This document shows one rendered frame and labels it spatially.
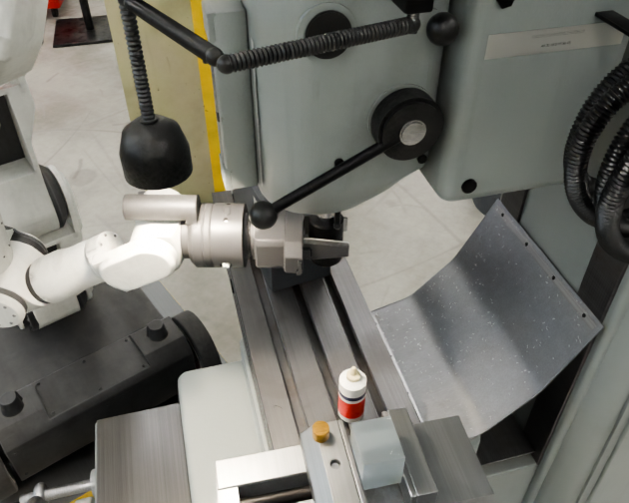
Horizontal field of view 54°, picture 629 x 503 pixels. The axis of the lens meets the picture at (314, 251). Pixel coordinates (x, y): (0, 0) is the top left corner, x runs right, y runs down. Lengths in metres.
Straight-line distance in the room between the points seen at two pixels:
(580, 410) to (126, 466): 0.78
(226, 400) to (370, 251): 1.66
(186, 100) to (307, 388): 1.80
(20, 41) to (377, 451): 0.65
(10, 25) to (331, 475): 0.66
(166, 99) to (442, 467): 2.04
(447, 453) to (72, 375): 0.98
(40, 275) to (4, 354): 0.79
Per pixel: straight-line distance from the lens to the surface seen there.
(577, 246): 1.00
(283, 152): 0.66
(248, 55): 0.47
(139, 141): 0.64
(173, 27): 0.52
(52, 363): 1.67
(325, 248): 0.82
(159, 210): 0.82
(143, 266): 0.84
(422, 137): 0.64
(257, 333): 1.10
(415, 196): 3.06
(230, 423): 1.12
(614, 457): 1.23
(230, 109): 0.69
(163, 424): 1.25
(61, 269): 0.94
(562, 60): 0.69
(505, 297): 1.10
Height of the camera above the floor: 1.77
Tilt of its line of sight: 41 degrees down
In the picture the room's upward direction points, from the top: straight up
